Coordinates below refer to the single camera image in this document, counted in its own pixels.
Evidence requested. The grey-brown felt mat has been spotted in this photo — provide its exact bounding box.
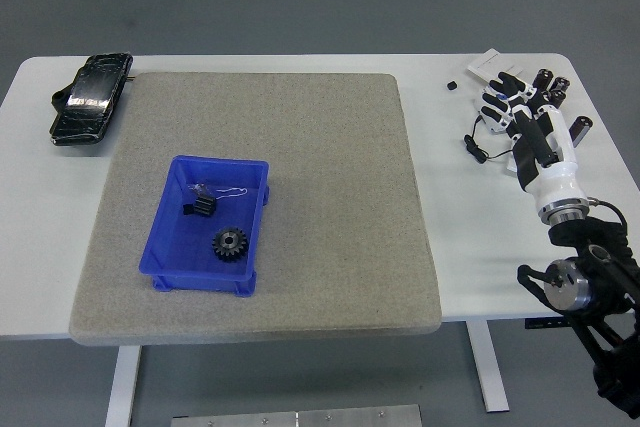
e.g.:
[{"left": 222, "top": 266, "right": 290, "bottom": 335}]
[{"left": 67, "top": 71, "right": 444, "bottom": 347}]

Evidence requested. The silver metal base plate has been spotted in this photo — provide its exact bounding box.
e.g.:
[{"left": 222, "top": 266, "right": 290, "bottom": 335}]
[{"left": 170, "top": 403, "right": 424, "bottom": 427}]

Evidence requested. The blue plastic box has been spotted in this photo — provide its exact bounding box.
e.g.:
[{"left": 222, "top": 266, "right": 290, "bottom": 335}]
[{"left": 138, "top": 155, "right": 272, "bottom": 297}]

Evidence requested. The black wrapped device pack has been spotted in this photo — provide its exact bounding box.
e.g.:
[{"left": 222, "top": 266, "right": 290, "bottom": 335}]
[{"left": 48, "top": 51, "right": 135, "bottom": 147}]

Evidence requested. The large black bevel gear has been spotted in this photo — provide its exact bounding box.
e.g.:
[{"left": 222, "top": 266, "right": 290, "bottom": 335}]
[{"left": 211, "top": 225, "right": 251, "bottom": 263}]

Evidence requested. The white wall switch panel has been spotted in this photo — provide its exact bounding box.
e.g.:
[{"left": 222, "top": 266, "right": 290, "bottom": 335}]
[{"left": 466, "top": 48, "right": 525, "bottom": 84}]

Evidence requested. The clear bag with white string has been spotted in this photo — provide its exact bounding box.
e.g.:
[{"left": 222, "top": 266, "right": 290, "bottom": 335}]
[{"left": 187, "top": 181, "right": 250, "bottom": 198}]

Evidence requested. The black adapter cord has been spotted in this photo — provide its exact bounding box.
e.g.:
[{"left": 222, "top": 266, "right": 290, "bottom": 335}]
[{"left": 463, "top": 115, "right": 519, "bottom": 164}]

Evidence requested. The white circuit breaker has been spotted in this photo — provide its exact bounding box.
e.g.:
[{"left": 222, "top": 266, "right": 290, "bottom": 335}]
[{"left": 473, "top": 84, "right": 516, "bottom": 137}]

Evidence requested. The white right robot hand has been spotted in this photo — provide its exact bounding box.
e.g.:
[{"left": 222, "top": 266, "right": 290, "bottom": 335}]
[{"left": 478, "top": 71, "right": 589, "bottom": 214}]

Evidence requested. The white table leg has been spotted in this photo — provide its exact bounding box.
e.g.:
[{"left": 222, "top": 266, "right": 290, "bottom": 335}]
[
  {"left": 103, "top": 345, "right": 143, "bottom": 427},
  {"left": 464, "top": 319, "right": 510, "bottom": 413}
]

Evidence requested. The small black spur gear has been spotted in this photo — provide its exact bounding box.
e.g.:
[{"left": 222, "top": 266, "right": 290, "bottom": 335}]
[{"left": 193, "top": 195, "right": 218, "bottom": 219}]

